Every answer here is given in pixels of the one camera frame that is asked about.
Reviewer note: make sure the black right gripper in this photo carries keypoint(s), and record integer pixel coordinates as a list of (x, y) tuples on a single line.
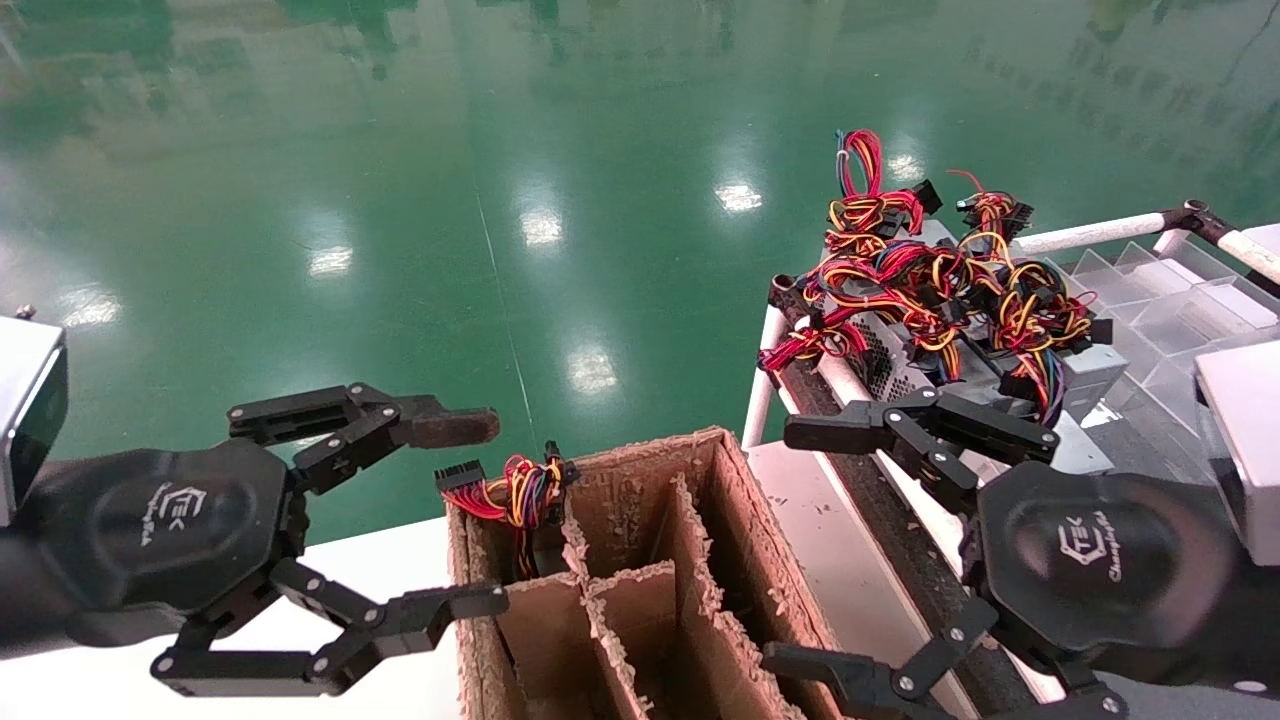
[(1100, 570)]

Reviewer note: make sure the left gripper brown-padded finger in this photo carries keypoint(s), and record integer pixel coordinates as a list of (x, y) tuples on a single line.
[(440, 422)]

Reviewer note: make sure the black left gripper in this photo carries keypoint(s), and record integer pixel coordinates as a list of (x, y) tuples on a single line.
[(150, 520)]

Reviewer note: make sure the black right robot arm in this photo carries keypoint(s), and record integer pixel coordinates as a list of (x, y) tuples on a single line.
[(1262, 620)]

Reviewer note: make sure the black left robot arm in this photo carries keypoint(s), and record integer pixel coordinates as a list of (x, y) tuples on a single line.
[(30, 610)]

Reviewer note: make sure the brown cardboard divider box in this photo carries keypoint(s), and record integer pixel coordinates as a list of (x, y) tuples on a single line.
[(740, 530)]

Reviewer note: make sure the silver power supply with label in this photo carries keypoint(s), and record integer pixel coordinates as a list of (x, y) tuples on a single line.
[(1085, 450)]

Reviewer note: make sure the grey power supply perforated side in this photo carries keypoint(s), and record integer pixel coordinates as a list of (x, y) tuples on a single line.
[(885, 360)]

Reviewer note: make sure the short white rack pipe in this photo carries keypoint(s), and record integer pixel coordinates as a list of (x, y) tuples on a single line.
[(762, 400)]

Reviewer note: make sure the small grey power supply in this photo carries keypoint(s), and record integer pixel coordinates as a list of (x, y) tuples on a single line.
[(1095, 378)]

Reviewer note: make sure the black pipe joint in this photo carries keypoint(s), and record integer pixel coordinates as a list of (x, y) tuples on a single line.
[(785, 295), (1195, 212)]

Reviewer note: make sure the clear plastic divider tray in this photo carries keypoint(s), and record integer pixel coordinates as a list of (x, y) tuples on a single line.
[(1180, 300)]

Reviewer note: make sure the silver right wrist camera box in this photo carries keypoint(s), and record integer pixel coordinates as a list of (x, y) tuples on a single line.
[(1245, 440)]

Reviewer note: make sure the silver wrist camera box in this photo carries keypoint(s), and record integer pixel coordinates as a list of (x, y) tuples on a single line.
[(1245, 440), (25, 400)]

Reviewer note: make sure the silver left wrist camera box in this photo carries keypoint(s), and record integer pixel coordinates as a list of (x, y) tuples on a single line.
[(25, 400)]

